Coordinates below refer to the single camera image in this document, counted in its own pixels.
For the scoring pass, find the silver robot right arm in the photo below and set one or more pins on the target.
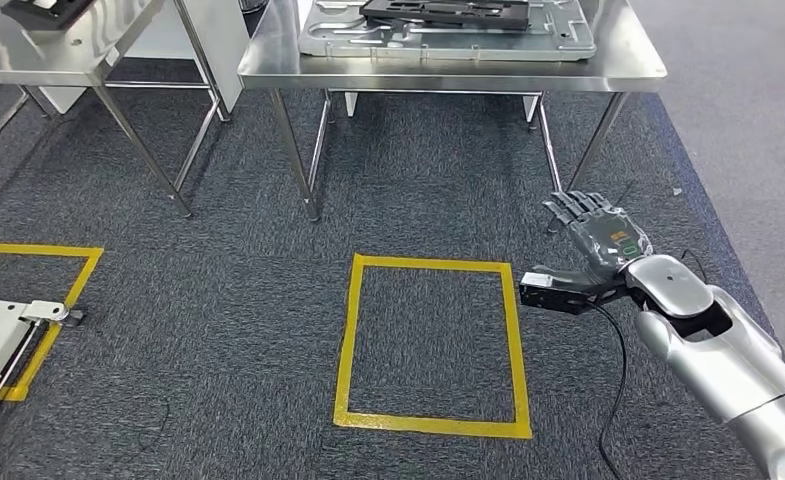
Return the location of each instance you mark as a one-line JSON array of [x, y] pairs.
[[716, 351]]

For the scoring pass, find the black plastic panel part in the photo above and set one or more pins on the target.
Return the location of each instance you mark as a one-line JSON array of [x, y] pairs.
[[44, 10], [445, 13]]

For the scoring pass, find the grey stamped metal panel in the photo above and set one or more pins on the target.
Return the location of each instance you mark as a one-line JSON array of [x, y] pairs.
[[445, 43]]

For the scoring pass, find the yellow floor tape square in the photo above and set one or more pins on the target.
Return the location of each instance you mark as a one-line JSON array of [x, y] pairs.
[[432, 424], [34, 250]]

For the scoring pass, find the stainless steel workbench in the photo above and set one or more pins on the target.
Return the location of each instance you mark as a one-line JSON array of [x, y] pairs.
[[432, 73]]

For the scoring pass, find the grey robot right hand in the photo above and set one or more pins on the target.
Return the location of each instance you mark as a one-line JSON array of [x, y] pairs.
[[604, 235]]

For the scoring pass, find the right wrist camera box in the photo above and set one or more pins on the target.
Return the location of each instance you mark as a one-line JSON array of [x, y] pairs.
[[554, 295]]

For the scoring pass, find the stainless steel side table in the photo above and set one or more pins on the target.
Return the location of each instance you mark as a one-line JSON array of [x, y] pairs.
[[47, 60]]

